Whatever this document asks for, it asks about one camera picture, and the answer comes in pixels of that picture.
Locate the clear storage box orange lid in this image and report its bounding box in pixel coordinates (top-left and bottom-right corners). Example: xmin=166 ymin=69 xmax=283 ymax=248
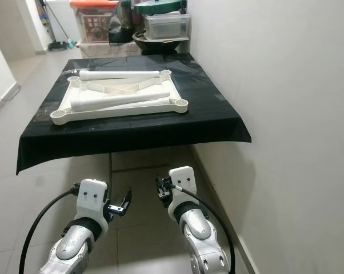
xmin=70 ymin=0 xmax=120 ymax=44

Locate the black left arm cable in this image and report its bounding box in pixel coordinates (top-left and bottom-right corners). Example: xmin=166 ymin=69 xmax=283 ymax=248
xmin=18 ymin=186 xmax=81 ymax=274

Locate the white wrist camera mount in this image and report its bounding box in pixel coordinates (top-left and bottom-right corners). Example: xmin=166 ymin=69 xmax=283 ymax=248
xmin=77 ymin=179 xmax=110 ymax=224
xmin=167 ymin=166 xmax=198 ymax=211

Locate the black tablecloth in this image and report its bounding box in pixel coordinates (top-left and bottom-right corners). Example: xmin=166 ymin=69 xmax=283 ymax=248
xmin=15 ymin=53 xmax=252 ymax=175

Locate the black wall cable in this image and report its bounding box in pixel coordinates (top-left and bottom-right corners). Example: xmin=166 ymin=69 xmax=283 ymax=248
xmin=0 ymin=82 xmax=19 ymax=102

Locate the white plastic children table top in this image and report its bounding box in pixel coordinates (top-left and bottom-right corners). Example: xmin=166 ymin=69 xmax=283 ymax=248
xmin=50 ymin=70 xmax=189 ymax=126

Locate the beige table cover cloth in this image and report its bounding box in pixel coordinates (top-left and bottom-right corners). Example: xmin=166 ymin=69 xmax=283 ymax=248
xmin=78 ymin=42 xmax=139 ymax=59

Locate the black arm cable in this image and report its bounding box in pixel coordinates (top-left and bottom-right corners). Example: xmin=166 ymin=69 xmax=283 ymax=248
xmin=18 ymin=186 xmax=81 ymax=274
xmin=169 ymin=183 xmax=238 ymax=274

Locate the clear container with green lid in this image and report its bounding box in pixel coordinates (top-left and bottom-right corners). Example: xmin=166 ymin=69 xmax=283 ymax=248
xmin=134 ymin=0 xmax=191 ymax=41

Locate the white chest appliance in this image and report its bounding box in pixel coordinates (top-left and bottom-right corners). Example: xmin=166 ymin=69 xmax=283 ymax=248
xmin=47 ymin=0 xmax=75 ymax=43

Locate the black wok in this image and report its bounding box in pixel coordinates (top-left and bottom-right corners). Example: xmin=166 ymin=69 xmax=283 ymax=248
xmin=131 ymin=31 xmax=177 ymax=55

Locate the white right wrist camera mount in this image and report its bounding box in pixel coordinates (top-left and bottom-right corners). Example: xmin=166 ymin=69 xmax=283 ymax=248
xmin=167 ymin=166 xmax=198 ymax=211

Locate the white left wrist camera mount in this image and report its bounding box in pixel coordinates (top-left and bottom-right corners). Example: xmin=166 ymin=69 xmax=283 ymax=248
xmin=77 ymin=179 xmax=110 ymax=224

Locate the white plastic table leg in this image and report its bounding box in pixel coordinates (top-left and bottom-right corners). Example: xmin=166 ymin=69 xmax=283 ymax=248
xmin=78 ymin=70 xmax=163 ymax=82
xmin=69 ymin=91 xmax=170 ymax=114

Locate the mop with green head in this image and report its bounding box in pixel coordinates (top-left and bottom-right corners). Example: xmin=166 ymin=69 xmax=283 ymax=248
xmin=43 ymin=0 xmax=79 ymax=51

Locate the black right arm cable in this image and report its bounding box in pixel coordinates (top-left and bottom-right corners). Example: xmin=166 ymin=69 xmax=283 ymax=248
xmin=169 ymin=183 xmax=238 ymax=274

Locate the black bag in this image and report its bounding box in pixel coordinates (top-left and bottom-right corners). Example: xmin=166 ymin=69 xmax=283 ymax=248
xmin=108 ymin=0 xmax=139 ymax=45

